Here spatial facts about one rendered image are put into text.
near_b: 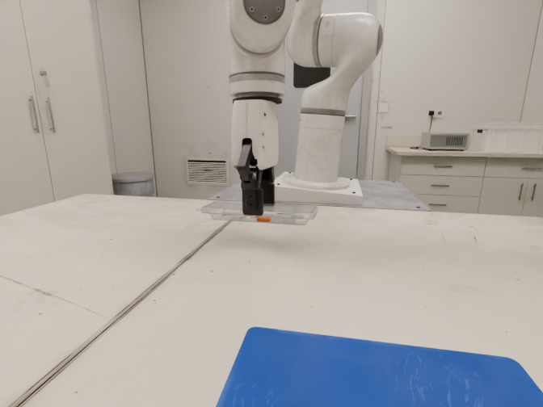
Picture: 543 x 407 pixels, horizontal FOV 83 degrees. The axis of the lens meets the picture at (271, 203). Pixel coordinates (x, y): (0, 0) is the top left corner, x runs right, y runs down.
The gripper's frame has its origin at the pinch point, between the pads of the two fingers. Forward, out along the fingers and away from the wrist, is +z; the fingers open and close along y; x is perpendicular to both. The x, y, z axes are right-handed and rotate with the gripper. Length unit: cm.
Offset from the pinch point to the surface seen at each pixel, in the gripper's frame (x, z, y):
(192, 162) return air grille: -164, 14, -261
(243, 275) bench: 1.4, 7.8, 11.5
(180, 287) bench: -4.8, 7.9, 16.5
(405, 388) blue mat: 19.3, 8.7, 24.9
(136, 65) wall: -209, -86, -241
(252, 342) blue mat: 6.8, 8.4, 23.3
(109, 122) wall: -207, -27, -193
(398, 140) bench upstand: 49, -8, -271
